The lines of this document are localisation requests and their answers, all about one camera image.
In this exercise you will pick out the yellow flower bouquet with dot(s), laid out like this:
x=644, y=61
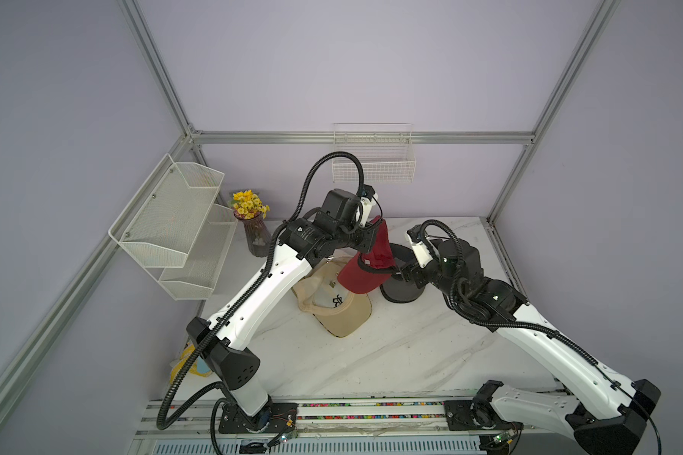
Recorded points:
x=247, y=205

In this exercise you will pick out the red baseball cap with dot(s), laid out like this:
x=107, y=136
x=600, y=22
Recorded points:
x=367, y=271

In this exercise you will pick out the white wire wall basket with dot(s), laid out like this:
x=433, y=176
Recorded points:
x=384, y=149

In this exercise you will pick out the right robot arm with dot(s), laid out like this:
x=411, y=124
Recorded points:
x=603, y=411

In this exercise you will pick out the purple glass vase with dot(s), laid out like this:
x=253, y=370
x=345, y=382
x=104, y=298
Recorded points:
x=257, y=233

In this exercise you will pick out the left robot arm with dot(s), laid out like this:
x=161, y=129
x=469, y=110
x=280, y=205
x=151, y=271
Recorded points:
x=343, y=221

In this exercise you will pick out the tan dark-brim baseball cap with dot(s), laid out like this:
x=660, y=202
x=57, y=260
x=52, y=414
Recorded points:
x=321, y=294

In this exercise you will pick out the dark grey baseball cap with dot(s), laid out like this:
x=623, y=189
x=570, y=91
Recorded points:
x=396, y=289

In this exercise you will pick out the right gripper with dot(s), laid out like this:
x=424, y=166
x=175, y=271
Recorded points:
x=413, y=273

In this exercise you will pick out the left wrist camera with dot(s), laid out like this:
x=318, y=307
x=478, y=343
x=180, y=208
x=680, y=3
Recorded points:
x=368, y=200

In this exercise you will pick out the white two-tier mesh shelf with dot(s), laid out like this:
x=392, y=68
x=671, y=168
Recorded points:
x=176, y=230

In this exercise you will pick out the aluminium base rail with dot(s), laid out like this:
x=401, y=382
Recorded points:
x=356, y=426

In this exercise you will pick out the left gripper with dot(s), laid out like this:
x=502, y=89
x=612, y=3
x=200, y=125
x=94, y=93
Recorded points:
x=367, y=232

